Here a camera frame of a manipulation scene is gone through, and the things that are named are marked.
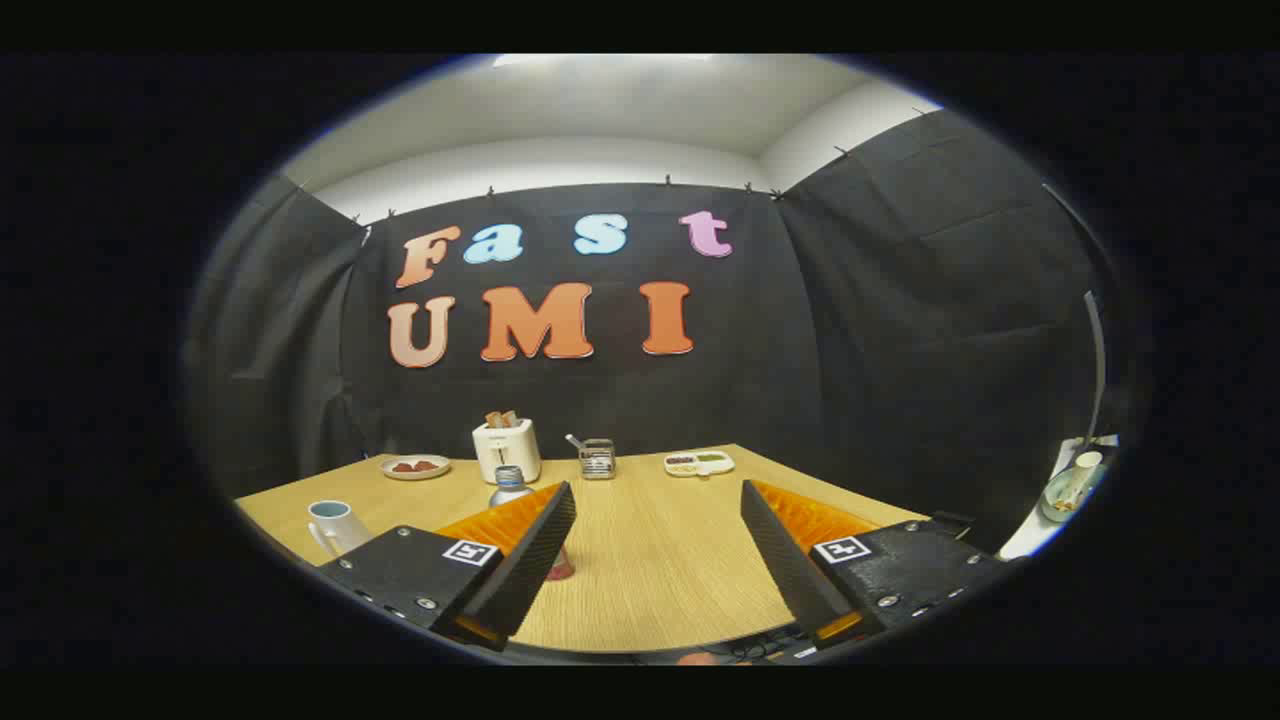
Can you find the white toaster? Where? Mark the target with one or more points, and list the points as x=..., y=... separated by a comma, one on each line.
x=506, y=455

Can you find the white side table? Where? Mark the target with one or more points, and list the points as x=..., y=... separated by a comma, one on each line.
x=1030, y=535

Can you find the wooden table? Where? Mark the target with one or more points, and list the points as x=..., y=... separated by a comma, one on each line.
x=650, y=560

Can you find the grey bowl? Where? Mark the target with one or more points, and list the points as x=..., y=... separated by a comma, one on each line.
x=1055, y=500

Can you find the black backdrop cloth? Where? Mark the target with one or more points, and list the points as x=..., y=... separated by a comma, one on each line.
x=800, y=350

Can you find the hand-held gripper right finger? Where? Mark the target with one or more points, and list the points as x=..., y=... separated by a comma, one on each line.
x=785, y=560

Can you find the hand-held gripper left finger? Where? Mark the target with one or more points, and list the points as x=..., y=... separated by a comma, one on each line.
x=530, y=560

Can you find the white paper cup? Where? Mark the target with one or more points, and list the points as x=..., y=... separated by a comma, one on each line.
x=1084, y=470

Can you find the silver juice bottle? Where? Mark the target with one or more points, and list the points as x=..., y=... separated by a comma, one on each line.
x=510, y=487

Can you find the white divided dish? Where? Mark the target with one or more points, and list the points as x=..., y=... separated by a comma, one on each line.
x=699, y=464

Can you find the white round plate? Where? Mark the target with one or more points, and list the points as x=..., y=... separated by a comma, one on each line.
x=415, y=475

